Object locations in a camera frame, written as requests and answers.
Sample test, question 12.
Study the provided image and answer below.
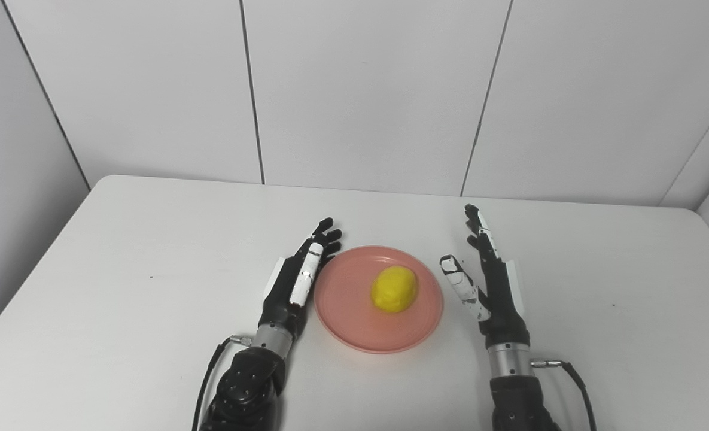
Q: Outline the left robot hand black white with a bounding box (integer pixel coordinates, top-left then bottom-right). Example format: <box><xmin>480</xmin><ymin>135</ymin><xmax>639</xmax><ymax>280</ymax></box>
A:
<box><xmin>258</xmin><ymin>217</ymin><xmax>343</xmax><ymax>342</ymax></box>

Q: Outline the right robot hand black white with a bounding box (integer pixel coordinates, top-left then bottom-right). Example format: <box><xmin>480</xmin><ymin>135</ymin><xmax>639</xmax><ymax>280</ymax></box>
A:
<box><xmin>439</xmin><ymin>204</ymin><xmax>531</xmax><ymax>349</ymax></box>

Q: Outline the pink plate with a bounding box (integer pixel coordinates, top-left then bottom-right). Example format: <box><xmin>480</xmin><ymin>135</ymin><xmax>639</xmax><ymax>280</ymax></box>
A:
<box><xmin>314</xmin><ymin>245</ymin><xmax>445</xmax><ymax>354</ymax></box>

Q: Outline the yellow lemon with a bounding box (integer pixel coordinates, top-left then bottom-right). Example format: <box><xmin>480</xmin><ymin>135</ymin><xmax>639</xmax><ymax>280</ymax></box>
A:
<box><xmin>371</xmin><ymin>265</ymin><xmax>419</xmax><ymax>314</ymax></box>

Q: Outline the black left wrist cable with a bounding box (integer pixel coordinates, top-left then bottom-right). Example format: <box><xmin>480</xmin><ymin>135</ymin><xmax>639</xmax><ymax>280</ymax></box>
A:
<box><xmin>191</xmin><ymin>335</ymin><xmax>253</xmax><ymax>431</ymax></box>

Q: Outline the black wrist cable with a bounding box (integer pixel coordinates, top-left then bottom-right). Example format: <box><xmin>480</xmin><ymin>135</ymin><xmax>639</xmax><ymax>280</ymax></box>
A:
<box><xmin>531</xmin><ymin>358</ymin><xmax>598</xmax><ymax>431</ymax></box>
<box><xmin>191</xmin><ymin>335</ymin><xmax>253</xmax><ymax>431</ymax></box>

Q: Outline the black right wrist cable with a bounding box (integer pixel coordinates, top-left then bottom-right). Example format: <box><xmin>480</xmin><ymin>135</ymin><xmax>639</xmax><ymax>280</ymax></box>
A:
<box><xmin>531</xmin><ymin>358</ymin><xmax>598</xmax><ymax>431</ymax></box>

